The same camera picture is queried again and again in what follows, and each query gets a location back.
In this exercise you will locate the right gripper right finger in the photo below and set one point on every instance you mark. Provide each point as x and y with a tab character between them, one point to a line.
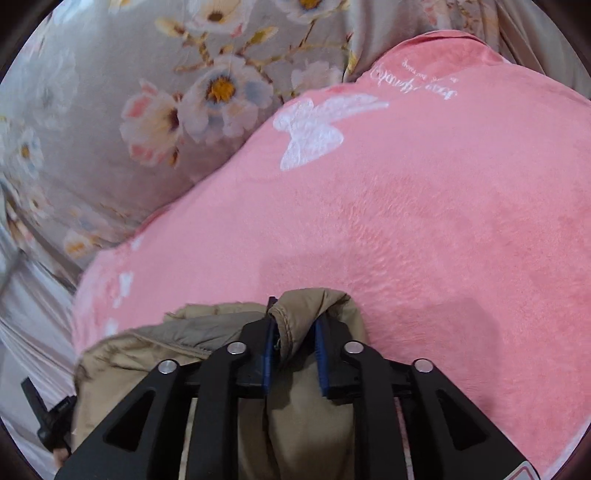
410	420

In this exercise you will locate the person's left hand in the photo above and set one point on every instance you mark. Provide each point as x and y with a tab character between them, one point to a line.
60	456

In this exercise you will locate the silver satin curtain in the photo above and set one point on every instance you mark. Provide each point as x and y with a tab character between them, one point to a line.
36	343

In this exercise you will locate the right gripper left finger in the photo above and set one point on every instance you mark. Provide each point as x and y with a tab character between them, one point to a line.
182	421

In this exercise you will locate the grey floral duvet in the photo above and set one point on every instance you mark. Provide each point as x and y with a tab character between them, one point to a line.
113	109

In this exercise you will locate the olive quilted jacket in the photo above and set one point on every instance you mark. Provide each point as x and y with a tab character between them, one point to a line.
296	433

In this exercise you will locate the beige bed sheet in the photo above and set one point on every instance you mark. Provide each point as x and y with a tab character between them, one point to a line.
524	35

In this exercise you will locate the pink fleece blanket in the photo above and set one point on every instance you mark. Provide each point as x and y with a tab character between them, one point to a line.
447	191

